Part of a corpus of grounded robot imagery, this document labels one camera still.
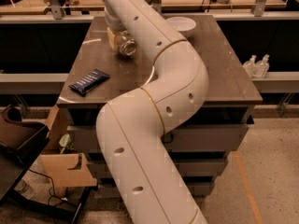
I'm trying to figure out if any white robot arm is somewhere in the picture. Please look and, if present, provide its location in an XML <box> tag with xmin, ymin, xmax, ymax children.
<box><xmin>96</xmin><ymin>0</ymin><xmax>208</xmax><ymax>224</ymax></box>

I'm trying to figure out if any cardboard piece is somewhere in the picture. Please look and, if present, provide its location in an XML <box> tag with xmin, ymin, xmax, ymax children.
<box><xmin>41</xmin><ymin>105</ymin><xmax>97</xmax><ymax>198</ymax></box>

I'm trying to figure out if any clear sanitizer bottle left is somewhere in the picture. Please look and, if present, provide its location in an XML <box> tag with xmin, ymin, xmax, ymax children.
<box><xmin>243</xmin><ymin>55</ymin><xmax>256</xmax><ymax>77</ymax></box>

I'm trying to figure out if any white ceramic bowl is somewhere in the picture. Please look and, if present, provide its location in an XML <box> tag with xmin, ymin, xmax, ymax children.
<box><xmin>167</xmin><ymin>17</ymin><xmax>196</xmax><ymax>38</ymax></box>

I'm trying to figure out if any top grey drawer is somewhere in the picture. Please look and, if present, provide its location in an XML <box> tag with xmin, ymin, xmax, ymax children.
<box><xmin>67</xmin><ymin>124</ymin><xmax>249</xmax><ymax>153</ymax></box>

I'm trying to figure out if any dark blue snack packet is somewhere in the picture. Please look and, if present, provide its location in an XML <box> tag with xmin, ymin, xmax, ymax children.
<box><xmin>69</xmin><ymin>69</ymin><xmax>110</xmax><ymax>96</ymax></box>

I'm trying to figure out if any silver green 7up can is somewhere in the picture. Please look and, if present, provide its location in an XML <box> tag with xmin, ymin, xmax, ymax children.
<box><xmin>118</xmin><ymin>35</ymin><xmax>137</xmax><ymax>56</ymax></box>

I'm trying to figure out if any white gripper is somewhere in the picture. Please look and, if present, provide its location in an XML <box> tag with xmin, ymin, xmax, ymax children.
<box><xmin>104</xmin><ymin>7</ymin><xmax>125</xmax><ymax>52</ymax></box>

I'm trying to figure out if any black floor cable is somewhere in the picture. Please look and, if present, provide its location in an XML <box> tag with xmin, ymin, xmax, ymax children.
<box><xmin>28</xmin><ymin>168</ymin><xmax>78</xmax><ymax>208</ymax></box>

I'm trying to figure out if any grey drawer cabinet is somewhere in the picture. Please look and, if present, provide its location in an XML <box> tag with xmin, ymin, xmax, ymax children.
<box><xmin>57</xmin><ymin>15</ymin><xmax>262</xmax><ymax>185</ymax></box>

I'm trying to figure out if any dark brown chair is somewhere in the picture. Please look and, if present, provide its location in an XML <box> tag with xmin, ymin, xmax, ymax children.
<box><xmin>0</xmin><ymin>105</ymin><xmax>49</xmax><ymax>203</ymax></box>

